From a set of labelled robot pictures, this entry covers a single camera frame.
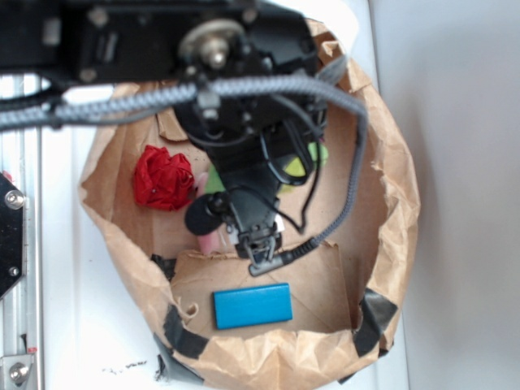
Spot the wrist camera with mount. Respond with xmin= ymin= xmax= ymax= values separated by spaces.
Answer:
xmin=184 ymin=190 xmax=285 ymax=278

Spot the blue rectangular block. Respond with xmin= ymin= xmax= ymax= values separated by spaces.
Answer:
xmin=213 ymin=283 xmax=293 ymax=330

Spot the brown paper bag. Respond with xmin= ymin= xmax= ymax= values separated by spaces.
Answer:
xmin=79 ymin=18 xmax=422 ymax=389

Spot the green plush animal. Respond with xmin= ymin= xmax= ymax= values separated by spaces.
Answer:
xmin=202 ymin=141 xmax=330 ymax=197

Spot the pink plush animal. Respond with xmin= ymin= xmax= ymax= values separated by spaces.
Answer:
xmin=195 ymin=171 xmax=225 ymax=256

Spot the red crumpled cloth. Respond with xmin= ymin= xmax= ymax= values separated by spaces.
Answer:
xmin=133 ymin=145 xmax=194 ymax=211

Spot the aluminium extrusion rail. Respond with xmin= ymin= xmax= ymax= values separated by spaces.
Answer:
xmin=1 ymin=128 xmax=45 ymax=389

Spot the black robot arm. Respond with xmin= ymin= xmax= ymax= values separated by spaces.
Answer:
xmin=1 ymin=1 xmax=325 ymax=235

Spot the grey braided cable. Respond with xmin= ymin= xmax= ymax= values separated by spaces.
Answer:
xmin=0 ymin=52 xmax=370 ymax=269

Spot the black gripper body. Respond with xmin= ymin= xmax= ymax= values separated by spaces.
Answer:
xmin=174 ymin=0 xmax=330 ymax=228

